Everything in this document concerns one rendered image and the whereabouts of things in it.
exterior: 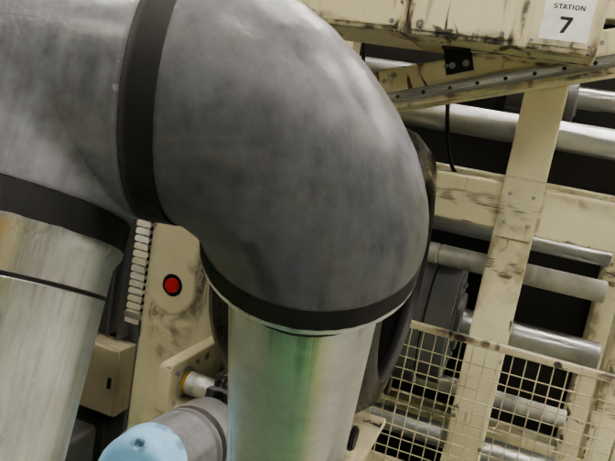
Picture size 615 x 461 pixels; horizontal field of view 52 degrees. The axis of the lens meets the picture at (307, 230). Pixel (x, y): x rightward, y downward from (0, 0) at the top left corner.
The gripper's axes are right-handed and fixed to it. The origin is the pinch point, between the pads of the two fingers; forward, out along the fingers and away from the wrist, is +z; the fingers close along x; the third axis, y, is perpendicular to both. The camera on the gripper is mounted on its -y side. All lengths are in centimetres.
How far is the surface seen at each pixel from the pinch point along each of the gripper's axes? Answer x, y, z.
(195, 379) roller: 21.3, -5.9, 18.0
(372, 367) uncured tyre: -11.5, 7.0, 13.9
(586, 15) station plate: -32, 77, 41
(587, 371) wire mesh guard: -50, 7, 64
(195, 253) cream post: 28.8, 16.6, 22.1
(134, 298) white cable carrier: 41.7, 3.9, 24.7
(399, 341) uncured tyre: -10.9, 6.6, 43.2
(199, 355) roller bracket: 24.0, -3.0, 23.6
